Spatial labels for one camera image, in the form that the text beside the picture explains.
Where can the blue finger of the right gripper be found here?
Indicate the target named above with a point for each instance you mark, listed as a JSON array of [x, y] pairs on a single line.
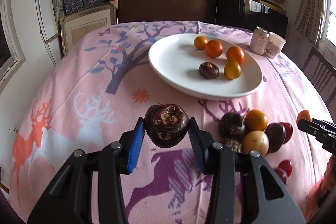
[[311, 127]]

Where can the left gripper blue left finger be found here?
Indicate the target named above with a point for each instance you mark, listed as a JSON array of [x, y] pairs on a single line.
[[134, 146]]

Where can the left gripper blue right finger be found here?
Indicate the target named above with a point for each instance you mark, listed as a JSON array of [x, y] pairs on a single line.
[[198, 140]]

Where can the orange mandarin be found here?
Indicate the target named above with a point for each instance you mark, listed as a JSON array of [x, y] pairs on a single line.
[[304, 114], [214, 49], [236, 54]]

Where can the dark red plum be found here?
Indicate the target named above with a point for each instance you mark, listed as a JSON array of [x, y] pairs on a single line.
[[282, 174], [288, 131]]

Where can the red cherry tomato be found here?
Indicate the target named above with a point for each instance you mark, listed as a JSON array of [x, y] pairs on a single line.
[[287, 166]]

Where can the pale yellow fruit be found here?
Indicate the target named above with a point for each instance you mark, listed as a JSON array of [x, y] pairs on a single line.
[[255, 140]]

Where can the small yellow-green fruit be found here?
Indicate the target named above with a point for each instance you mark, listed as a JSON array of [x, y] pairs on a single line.
[[256, 120]]

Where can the small yellow-orange fruit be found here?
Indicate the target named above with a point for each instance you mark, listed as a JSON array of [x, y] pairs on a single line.
[[232, 70], [200, 42]]

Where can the person's hand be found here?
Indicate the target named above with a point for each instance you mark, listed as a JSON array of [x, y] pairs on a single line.
[[329, 176]]

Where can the dark wooden chair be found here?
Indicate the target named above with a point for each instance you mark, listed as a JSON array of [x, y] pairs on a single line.
[[321, 74]]

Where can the white oval plate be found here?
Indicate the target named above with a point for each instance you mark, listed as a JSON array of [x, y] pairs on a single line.
[[180, 64]]

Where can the white paper cup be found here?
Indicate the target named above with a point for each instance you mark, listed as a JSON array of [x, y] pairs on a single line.
[[275, 45]]

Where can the white beverage can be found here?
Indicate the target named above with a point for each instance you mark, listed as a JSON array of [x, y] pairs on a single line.
[[259, 40]]

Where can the dark wooden cabinet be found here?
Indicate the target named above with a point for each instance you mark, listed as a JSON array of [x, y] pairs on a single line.
[[168, 10]]

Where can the framed picture leaning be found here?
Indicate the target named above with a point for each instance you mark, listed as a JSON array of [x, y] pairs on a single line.
[[74, 27]]

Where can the window with white frame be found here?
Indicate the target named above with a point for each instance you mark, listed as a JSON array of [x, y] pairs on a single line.
[[12, 56]]

